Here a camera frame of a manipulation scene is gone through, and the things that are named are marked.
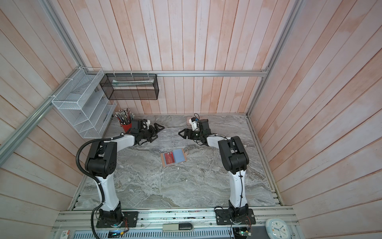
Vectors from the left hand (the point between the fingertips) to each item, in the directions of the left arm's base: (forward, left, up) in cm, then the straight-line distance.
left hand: (162, 132), depth 99 cm
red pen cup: (+1, +24, +3) cm, 24 cm away
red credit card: (-16, -6, -7) cm, 18 cm away
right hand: (0, -14, -1) cm, 14 cm away
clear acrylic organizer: (+1, -4, -9) cm, 10 cm away
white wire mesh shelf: (-2, +38, +22) cm, 43 cm away
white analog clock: (-54, -60, -5) cm, 81 cm away
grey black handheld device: (-54, -13, -4) cm, 55 cm away
